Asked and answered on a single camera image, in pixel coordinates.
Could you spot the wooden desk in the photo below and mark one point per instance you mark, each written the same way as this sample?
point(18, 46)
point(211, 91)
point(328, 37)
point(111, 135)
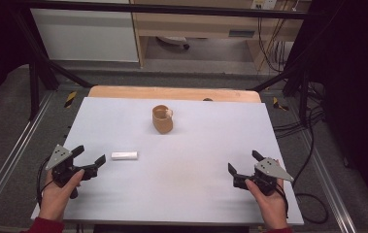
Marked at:
point(204, 24)

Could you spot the person's red sleeve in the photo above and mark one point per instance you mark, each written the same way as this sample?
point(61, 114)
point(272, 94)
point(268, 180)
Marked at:
point(278, 230)
point(44, 226)

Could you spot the person's right red sleeve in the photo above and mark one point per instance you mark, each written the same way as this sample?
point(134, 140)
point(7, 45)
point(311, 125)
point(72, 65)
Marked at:
point(278, 230)

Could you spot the white power strip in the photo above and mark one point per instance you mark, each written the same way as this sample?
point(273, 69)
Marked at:
point(264, 4)

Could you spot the white cabinet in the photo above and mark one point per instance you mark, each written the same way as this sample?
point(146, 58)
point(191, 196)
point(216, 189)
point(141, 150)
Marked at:
point(84, 34)

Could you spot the yellow black tape marker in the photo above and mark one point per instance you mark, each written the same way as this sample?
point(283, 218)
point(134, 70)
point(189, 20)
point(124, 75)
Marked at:
point(70, 99)
point(279, 104)

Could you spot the person's left hand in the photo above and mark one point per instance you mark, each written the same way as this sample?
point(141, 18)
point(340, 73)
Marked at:
point(57, 195)

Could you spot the person's right hand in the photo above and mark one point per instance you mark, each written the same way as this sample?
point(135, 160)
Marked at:
point(267, 204)

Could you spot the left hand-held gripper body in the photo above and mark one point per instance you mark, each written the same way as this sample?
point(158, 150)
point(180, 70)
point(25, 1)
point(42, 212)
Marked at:
point(62, 170)

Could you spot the office chair base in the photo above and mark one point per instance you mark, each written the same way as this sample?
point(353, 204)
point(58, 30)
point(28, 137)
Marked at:
point(173, 40)

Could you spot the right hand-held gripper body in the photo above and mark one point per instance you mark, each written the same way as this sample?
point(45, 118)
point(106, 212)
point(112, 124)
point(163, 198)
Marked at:
point(267, 176)

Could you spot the black metal frame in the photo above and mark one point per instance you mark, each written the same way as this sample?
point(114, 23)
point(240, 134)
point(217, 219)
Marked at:
point(159, 9)

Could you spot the aluminium floor rail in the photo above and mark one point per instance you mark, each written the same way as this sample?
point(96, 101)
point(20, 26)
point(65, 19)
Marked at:
point(330, 191)
point(13, 152)

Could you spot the person's left red sleeve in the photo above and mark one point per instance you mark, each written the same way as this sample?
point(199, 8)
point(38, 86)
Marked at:
point(44, 226)

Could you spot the white eraser block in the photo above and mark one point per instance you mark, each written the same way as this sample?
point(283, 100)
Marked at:
point(124, 155)

